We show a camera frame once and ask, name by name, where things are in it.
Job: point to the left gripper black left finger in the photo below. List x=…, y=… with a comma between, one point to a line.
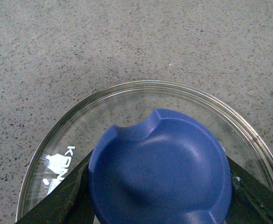
x=68, y=203

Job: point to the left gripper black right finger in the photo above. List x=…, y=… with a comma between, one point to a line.
x=252, y=202

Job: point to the glass lid blue knob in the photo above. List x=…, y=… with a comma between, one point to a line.
x=159, y=155

